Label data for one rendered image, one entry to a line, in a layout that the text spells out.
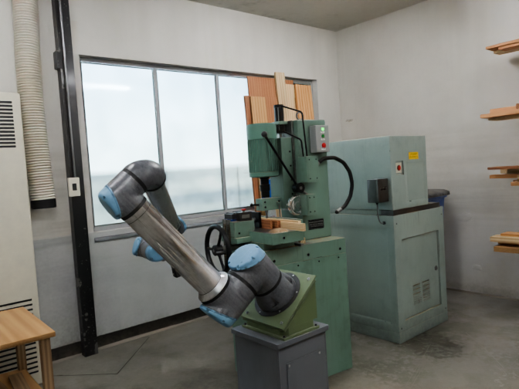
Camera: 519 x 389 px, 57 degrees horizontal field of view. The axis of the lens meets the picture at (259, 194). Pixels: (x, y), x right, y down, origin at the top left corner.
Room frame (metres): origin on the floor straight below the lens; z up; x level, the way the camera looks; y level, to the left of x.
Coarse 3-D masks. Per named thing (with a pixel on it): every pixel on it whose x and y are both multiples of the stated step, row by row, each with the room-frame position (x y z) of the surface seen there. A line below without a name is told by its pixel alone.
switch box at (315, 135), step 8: (312, 128) 2.82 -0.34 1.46; (320, 128) 2.81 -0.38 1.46; (312, 136) 2.83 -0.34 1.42; (320, 136) 2.81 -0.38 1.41; (328, 136) 2.85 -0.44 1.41; (312, 144) 2.83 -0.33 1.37; (320, 144) 2.81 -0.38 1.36; (328, 144) 2.84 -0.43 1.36; (312, 152) 2.83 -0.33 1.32; (320, 152) 2.86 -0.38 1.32
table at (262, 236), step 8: (256, 232) 2.59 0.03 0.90; (264, 232) 2.54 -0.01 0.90; (280, 232) 2.50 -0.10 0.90; (288, 232) 2.52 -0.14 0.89; (296, 232) 2.55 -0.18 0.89; (232, 240) 2.63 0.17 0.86; (240, 240) 2.60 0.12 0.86; (248, 240) 2.63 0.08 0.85; (256, 240) 2.59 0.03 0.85; (264, 240) 2.53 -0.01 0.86; (272, 240) 2.46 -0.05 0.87; (280, 240) 2.49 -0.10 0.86; (288, 240) 2.52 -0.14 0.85; (296, 240) 2.55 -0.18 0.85
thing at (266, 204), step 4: (256, 200) 2.79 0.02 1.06; (260, 200) 2.75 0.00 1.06; (264, 200) 2.75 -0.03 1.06; (268, 200) 2.76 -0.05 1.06; (272, 200) 2.78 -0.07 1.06; (276, 200) 2.80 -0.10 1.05; (280, 200) 2.81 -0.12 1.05; (260, 204) 2.75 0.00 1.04; (264, 204) 2.75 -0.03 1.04; (268, 204) 2.76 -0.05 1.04; (272, 204) 2.78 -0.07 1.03; (280, 204) 2.81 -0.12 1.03; (256, 208) 2.79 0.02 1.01; (260, 208) 2.76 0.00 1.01; (264, 208) 2.75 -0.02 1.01; (268, 208) 2.76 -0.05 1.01; (272, 208) 2.78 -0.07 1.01; (276, 208) 2.79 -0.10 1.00; (280, 208) 2.81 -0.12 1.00
